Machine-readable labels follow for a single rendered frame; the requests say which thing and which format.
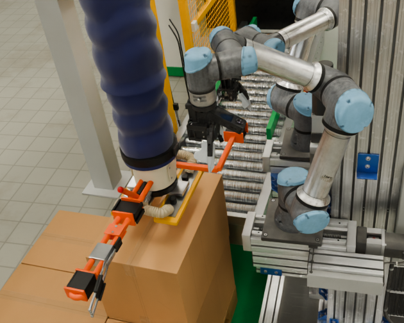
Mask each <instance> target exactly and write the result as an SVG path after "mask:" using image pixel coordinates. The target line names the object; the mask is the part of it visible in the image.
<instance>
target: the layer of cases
mask: <svg viewBox="0 0 404 323"><path fill-rule="evenodd" d="M109 219H110V217H103V216H98V215H90V214H85V213H76V212H71V211H63V210H59V211H58V213H57V214H56V215H55V216H54V218H53V219H52V221H51V222H50V223H49V225H48V226H47V227H46V229H45V230H44V232H43V233H42V234H41V236H40V237H39V238H38V240H37V241H36V242H35V244H34V245H33V247H32V248H31V249H30V250H29V252H28V254H27V255H26V256H25V257H24V259H23V260H22V261H21V263H20V264H19V266H18V267H17V268H16V270H15V271H14V273H13V274H12V275H11V277H10V278H9V280H8V281H7V282H6V283H5V285H4V287H2V289H1V290H0V323H135V322H130V321H127V320H121V319H116V318H113V317H108V316H107V314H106V311H105V307H104V306H103V302H102V301H98V303H97V306H96V310H95V313H94V317H93V318H92V317H91V316H90V313H89V311H88V309H89V307H90V303H91V300H92V297H93V295H94V292H92V295H91V296H90V298H89V300H88V301H87V302H86V301H74V300H72V299H71V298H68V297H67V295H66V293H65V290H64V289H63V288H64V287H65V286H67V284H68V283H69V281H70V280H71V278H72V277H73V275H74V273H75V269H76V268H77V269H84V267H85V265H86V264H87V260H86V255H87V253H88V252H89V250H90V248H91V247H92V245H93V244H94V242H95V241H96V239H97V237H98V236H99V234H100V233H101V231H102V230H103V228H104V227H105V225H106V223H107V222H108V220H109ZM234 287H235V280H234V274H233V265H232V259H231V249H230V240H229V238H228V241H227V243H226V245H225V248H224V251H223V253H222V256H221V259H220V261H219V264H218V266H217V268H216V271H215V274H214V276H213V279H212V282H211V284H210V287H209V289H208V292H207V294H206V297H205V300H204V302H203V305H202V307H201V310H200V312H199V315H198V317H197V320H196V323H223V320H224V317H225V315H226V311H227V309H228V305H229V303H230V299H231V296H232V293H233V289H234Z"/></svg>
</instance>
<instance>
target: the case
mask: <svg viewBox="0 0 404 323"><path fill-rule="evenodd" d="M113 221H114V216H111V217H110V219H109V220H108V222H107V223H106V225H105V227H104V228H103V230H102V231H101V233H100V234H99V236H98V237H97V239H96V241H95V242H94V244H93V245H92V247H91V248H90V250H89V252H88V253H87V255H86V260H87V262H88V261H89V256H90V254H91V252H92V251H93V249H94V248H95V246H96V244H97V243H98V242H99V243H100V241H101V240H102V239H103V237H104V235H105V234H104V232H105V230H106V229H107V227H108V225H109V224H112V222H113ZM126 231H127V232H126V234H125V236H124V237H123V239H122V245H121V247H120V249H119V250H118V252H117V253H116V254H115V256H114V258H113V260H112V261H111V263H110V264H109V266H108V271H107V273H106V277H105V281H104V283H106V286H105V290H104V292H103V296H102V299H101V300H102V302H103V306H104V307H105V311H106V314H107V316H108V317H113V318H116V319H121V320H127V321H130V322H135V323H196V320H197V317H198V315H199V312H200V310H201V307H202V305H203V302H204V300H205V297H206V294H207V292H208V289H209V287H210V284H211V282H212V279H213V276H214V274H215V271H216V268H217V266H218V264H219V261H220V259H221V256H222V253H223V251H224V248H225V245H226V243H227V241H228V238H229V235H230V232H229V226H228V216H227V211H226V201H225V195H224V185H223V175H222V174H214V173H208V172H204V173H203V175H202V177H201V179H200V181H199V183H198V185H197V187H196V189H195V191H194V193H193V195H192V197H191V199H190V201H189V203H188V205H187V207H186V209H185V211H184V213H183V215H182V217H181V219H180V221H179V223H178V225H177V226H173V225H169V224H161V223H157V222H154V217H152V216H147V215H143V216H142V218H141V219H140V221H139V223H138V224H136V225H135V226H131V225H129V226H128V227H127V229H126Z"/></svg>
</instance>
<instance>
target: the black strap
mask: <svg viewBox="0 0 404 323"><path fill-rule="evenodd" d="M119 149H120V152H121V156H122V159H123V161H124V162H125V163H127V164H128V165H130V166H132V167H137V168H150V167H156V166H158V165H161V164H163V163H165V162H167V161H169V160H170V159H171V158H172V157H173V156H176V155H177V153H178V151H179V150H180V147H179V143H178V141H177V137H176V135H175V133H174V139H173V144H172V146H170V148H169V149H168V150H166V152H164V153H162V154H159V155H158V156H155V157H151V158H144V159H136V158H130V157H127V156H126V155H125V154H124V153H123V152H122V150H121V148H120V146H119Z"/></svg>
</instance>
